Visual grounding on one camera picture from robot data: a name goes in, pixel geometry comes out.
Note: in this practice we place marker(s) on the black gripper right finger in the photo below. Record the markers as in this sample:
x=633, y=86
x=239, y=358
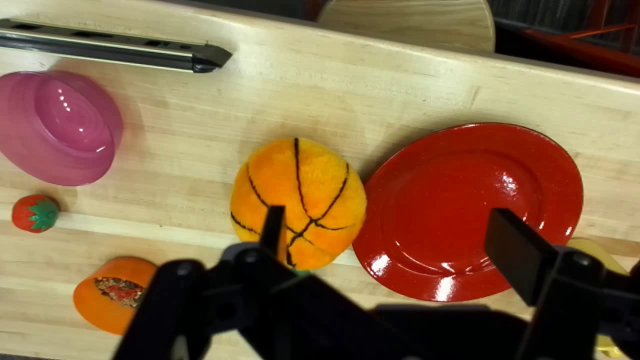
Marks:
x=521, y=252

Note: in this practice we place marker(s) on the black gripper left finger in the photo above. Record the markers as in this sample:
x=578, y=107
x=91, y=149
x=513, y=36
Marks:
x=273, y=230

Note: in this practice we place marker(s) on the mixed dried beans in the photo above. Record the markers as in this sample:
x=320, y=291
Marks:
x=121, y=291

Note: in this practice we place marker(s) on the orange plastic bowl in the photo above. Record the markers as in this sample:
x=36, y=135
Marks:
x=91, y=311

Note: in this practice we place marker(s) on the pink plastic bowl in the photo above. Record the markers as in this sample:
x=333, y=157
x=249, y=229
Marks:
x=60, y=126

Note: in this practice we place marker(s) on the orange plush basketball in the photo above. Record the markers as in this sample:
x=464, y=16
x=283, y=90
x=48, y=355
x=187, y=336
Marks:
x=301, y=187

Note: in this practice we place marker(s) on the red glossy plate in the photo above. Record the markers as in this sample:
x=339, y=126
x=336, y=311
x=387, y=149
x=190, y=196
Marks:
x=452, y=201

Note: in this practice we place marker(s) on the wooden seat red stool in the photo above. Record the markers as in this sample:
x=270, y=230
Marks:
x=580, y=56

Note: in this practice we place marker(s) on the black spirit level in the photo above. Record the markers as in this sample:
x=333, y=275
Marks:
x=132, y=51

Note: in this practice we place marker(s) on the red toy strawberry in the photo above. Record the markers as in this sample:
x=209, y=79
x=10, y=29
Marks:
x=30, y=213

